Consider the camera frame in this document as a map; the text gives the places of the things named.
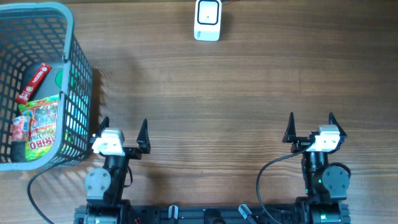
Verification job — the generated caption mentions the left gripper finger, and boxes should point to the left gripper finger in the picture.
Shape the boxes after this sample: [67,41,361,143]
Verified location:
[94,116,109,138]
[136,118,150,148]

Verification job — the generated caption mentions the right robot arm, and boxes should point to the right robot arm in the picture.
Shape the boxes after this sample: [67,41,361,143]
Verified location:
[282,113,351,224]

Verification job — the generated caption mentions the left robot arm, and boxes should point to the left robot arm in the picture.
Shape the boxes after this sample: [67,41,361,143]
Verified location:
[74,117,151,224]

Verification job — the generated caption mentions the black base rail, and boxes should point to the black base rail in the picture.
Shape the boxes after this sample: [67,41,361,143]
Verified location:
[73,204,351,224]

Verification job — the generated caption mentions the green Haribo worms bag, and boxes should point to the green Haribo worms bag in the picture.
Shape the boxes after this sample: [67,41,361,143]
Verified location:
[18,95,60,161]

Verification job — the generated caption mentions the grey plastic shopping basket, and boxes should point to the grey plastic shopping basket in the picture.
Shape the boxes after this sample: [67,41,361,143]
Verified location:
[1,2,93,172]

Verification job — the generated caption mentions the green lid jar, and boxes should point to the green lid jar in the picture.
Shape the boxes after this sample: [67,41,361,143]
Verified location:
[21,61,63,101]

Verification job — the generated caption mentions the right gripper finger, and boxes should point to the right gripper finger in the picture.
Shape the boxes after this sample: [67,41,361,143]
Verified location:
[282,112,296,143]
[328,112,347,139]

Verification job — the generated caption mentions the red Nescafe stick sachet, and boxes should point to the red Nescafe stick sachet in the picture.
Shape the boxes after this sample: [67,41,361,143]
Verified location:
[15,63,52,105]

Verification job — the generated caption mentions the white barcode scanner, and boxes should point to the white barcode scanner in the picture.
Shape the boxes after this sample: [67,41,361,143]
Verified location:
[193,0,222,42]

